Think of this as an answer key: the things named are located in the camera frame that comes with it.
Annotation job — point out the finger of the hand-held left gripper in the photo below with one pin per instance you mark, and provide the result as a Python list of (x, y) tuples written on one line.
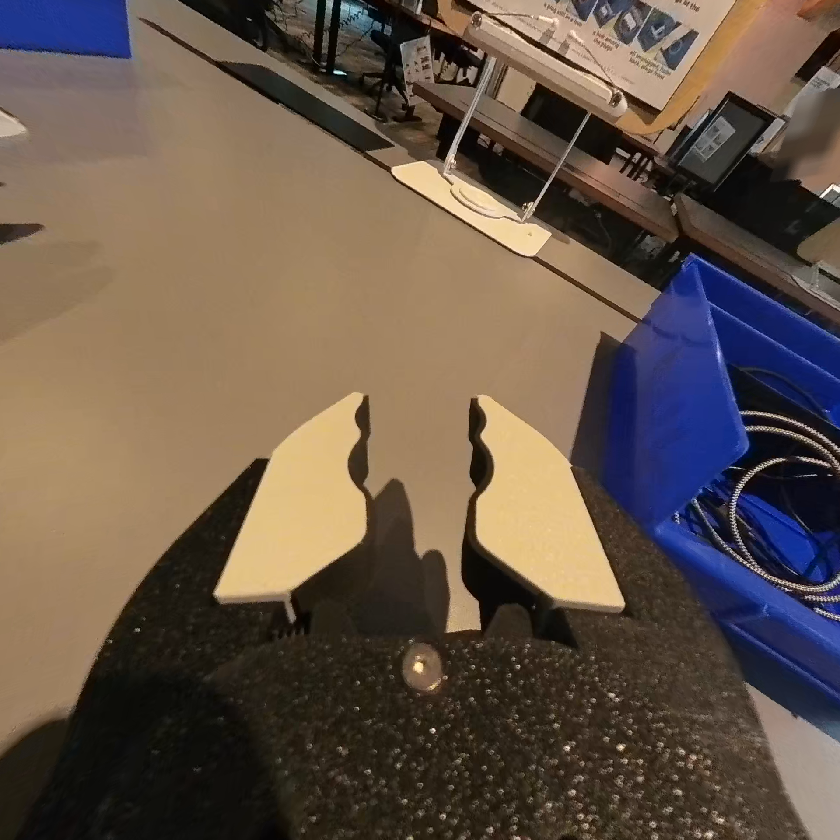
[(10, 126)]

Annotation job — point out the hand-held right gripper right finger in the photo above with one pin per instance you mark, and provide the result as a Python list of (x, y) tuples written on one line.
[(538, 525)]

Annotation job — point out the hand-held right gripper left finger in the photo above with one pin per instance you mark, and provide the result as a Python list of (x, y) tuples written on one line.
[(302, 518)]

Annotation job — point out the blue bin with divider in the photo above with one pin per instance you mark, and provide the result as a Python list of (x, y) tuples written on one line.
[(65, 26)]

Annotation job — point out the blue plastic bin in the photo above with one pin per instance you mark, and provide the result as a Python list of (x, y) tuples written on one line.
[(676, 407)]

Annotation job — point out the white document stand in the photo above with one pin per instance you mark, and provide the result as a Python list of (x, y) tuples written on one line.
[(446, 187)]

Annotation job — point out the black office chair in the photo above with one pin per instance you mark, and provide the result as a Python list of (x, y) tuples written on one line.
[(387, 79)]

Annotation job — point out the tan board on stand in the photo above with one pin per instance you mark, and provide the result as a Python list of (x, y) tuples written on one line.
[(823, 246)]

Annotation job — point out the printed paper sign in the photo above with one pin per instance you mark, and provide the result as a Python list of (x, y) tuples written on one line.
[(418, 62)]

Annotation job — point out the black framed display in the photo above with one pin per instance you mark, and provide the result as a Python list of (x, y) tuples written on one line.
[(722, 141)]

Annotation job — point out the printed instruction sheet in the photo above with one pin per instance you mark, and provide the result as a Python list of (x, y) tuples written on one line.
[(623, 39)]

